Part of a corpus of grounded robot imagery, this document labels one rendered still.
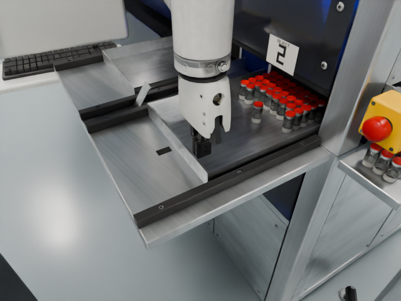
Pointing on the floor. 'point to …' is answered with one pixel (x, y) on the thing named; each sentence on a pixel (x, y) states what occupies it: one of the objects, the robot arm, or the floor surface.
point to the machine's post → (339, 132)
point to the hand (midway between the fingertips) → (201, 146)
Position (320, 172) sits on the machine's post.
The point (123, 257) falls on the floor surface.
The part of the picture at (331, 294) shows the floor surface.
